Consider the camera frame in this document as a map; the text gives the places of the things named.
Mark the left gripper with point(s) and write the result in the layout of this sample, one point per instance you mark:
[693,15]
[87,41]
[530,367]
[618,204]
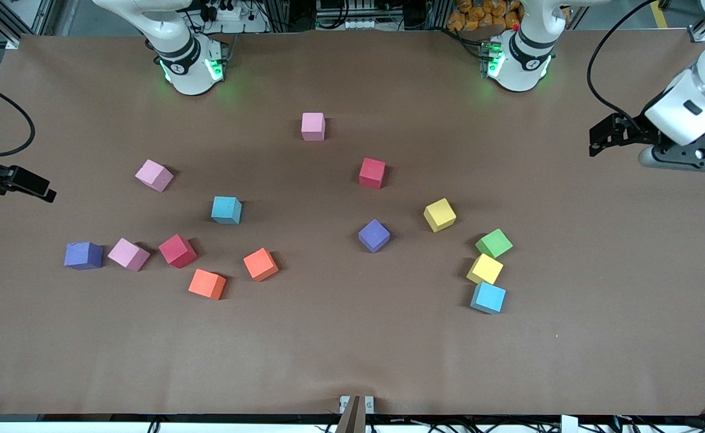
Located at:
[634,130]

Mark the green foam cube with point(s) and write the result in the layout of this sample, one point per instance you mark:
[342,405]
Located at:
[494,242]

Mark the red foam cube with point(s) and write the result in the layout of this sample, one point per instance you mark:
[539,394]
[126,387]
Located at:
[177,249]
[372,171]

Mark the orange foam cube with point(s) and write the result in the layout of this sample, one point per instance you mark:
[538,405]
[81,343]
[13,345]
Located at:
[260,263]
[206,282]

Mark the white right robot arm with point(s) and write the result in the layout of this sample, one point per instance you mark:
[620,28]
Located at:
[190,72]

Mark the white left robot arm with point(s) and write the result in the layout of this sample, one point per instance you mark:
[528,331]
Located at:
[524,66]

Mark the purple foam cube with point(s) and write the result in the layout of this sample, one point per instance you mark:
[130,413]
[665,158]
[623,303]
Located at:
[83,255]
[374,234]

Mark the pink foam cube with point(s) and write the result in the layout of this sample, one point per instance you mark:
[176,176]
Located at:
[128,253]
[154,174]
[313,125]

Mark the pile of orange packets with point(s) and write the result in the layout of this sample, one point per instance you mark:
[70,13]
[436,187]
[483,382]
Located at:
[479,13]

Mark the yellow foam cube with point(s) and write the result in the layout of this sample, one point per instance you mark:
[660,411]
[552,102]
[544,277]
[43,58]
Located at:
[485,268]
[440,213]

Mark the blue foam cube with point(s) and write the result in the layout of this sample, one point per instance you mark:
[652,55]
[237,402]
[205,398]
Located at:
[226,208]
[488,296]

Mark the white power strip with plugs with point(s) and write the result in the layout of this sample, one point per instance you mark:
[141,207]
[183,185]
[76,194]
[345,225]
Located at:
[226,13]

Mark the brown table mat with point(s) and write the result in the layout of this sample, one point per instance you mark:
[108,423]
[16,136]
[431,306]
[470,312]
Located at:
[352,337]

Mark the metal table clamp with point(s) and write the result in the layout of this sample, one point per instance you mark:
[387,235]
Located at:
[355,415]

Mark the aluminium frame profile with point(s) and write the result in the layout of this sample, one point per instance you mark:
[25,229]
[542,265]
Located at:
[9,24]
[698,31]

